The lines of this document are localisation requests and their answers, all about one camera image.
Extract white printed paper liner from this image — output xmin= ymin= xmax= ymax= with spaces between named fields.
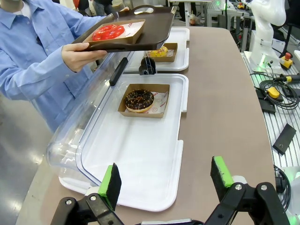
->
xmin=149 ymin=90 xmax=169 ymax=115
xmin=122 ymin=20 xmax=145 ymax=38

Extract person's right hand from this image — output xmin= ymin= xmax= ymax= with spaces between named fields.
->
xmin=62 ymin=43 xmax=107 ymax=72

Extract black lid hinge knob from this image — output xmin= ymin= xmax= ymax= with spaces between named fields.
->
xmin=138 ymin=63 xmax=152 ymax=75
xmin=141 ymin=58 xmax=157 ymax=72

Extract yellow sprinkled donut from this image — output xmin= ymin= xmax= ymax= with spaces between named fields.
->
xmin=147 ymin=46 xmax=168 ymax=58

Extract aluminium profile mounting plate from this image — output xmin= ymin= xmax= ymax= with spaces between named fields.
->
xmin=241 ymin=51 xmax=300 ymax=225

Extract black lid handle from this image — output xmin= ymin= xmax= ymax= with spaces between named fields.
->
xmin=109 ymin=57 xmax=129 ymax=86

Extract person in blue shirt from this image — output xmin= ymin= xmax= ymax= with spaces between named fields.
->
xmin=0 ymin=0 xmax=113 ymax=134

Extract person's right forearm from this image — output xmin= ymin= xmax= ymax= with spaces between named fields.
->
xmin=0 ymin=50 xmax=78 ymax=101

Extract black flat box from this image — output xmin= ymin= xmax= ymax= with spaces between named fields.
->
xmin=272 ymin=123 xmax=297 ymax=155

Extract red emergency stop button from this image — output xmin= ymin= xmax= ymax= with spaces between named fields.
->
xmin=280 ymin=52 xmax=293 ymax=70

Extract yellow glazed donut in box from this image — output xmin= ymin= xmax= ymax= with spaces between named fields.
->
xmin=144 ymin=42 xmax=178 ymax=62

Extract clear display case lid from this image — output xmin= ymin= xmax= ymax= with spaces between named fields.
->
xmin=121 ymin=50 xmax=152 ymax=73
xmin=46 ymin=50 xmax=137 ymax=188

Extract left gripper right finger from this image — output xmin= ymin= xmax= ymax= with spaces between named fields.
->
xmin=203 ymin=156 xmax=290 ymax=225

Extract aluminium frame workstation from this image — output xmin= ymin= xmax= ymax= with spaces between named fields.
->
xmin=203 ymin=0 xmax=256 ymax=51

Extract black rectangular block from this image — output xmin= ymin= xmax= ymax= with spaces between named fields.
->
xmin=255 ymin=89 xmax=277 ymax=114

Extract red glazed donut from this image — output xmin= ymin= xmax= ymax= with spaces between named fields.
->
xmin=83 ymin=19 xmax=146 ymax=45
xmin=92 ymin=24 xmax=125 ymax=42

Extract black looped cable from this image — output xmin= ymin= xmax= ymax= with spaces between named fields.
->
xmin=274 ymin=165 xmax=293 ymax=213

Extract dark brown serving tray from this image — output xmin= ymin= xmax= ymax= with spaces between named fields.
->
xmin=71 ymin=5 xmax=178 ymax=53

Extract chocolate sprinkled donut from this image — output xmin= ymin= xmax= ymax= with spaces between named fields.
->
xmin=124 ymin=89 xmax=155 ymax=113

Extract white display case base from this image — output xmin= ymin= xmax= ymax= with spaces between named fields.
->
xmin=58 ymin=74 xmax=189 ymax=211
xmin=124 ymin=27 xmax=190 ymax=72

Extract black cable bundle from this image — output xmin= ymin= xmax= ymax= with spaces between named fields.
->
xmin=249 ymin=70 xmax=300 ymax=111

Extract chocolate donut in box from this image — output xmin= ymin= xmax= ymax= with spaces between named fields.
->
xmin=118 ymin=83 xmax=170 ymax=119

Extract person's left forearm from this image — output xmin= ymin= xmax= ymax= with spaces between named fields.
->
xmin=78 ymin=14 xmax=113 ymax=26

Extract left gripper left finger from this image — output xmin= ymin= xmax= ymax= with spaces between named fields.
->
xmin=50 ymin=163 xmax=125 ymax=225

